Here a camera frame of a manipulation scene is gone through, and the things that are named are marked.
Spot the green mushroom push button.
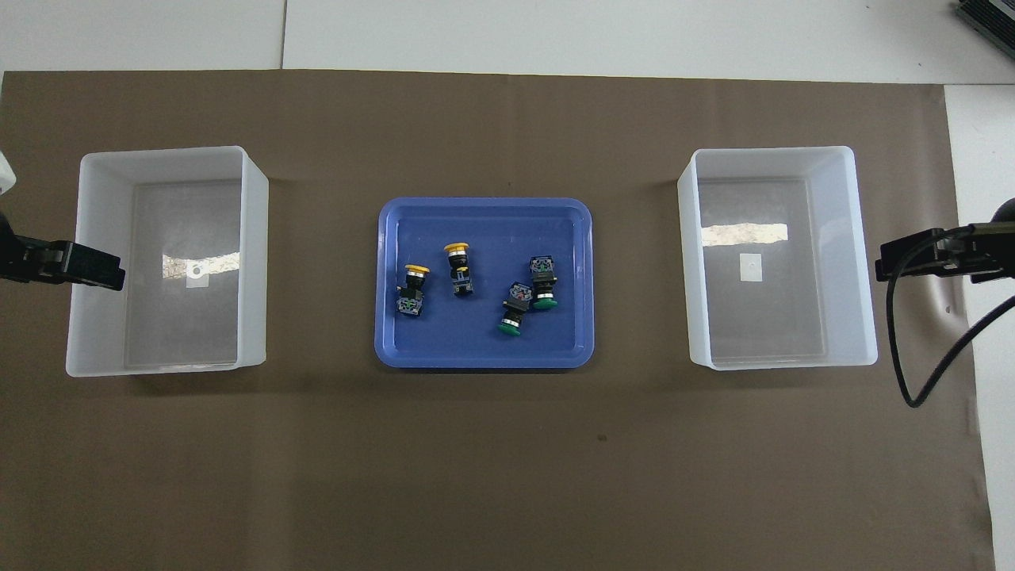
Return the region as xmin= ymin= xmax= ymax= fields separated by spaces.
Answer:
xmin=497 ymin=282 xmax=533 ymax=337
xmin=529 ymin=254 xmax=559 ymax=311

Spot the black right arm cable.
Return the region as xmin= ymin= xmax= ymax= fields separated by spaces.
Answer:
xmin=887 ymin=226 xmax=1015 ymax=409

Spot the brown paper table mat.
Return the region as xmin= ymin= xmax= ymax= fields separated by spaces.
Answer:
xmin=0 ymin=70 xmax=996 ymax=571

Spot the translucent white plastic box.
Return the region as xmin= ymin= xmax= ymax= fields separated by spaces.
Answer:
xmin=676 ymin=145 xmax=879 ymax=371
xmin=66 ymin=145 xmax=270 ymax=378

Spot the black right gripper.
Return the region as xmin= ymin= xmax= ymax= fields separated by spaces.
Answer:
xmin=875 ymin=197 xmax=1015 ymax=284

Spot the grey finned metal device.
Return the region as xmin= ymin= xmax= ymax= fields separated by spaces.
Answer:
xmin=954 ymin=0 xmax=1015 ymax=50

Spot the blue plastic tray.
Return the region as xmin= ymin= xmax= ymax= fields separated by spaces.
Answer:
xmin=374 ymin=197 xmax=595 ymax=370

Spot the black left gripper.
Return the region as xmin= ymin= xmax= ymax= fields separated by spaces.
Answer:
xmin=0 ymin=208 xmax=126 ymax=292

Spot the yellow mushroom push button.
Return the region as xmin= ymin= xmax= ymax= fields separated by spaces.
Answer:
xmin=396 ymin=263 xmax=431 ymax=320
xmin=443 ymin=242 xmax=475 ymax=299

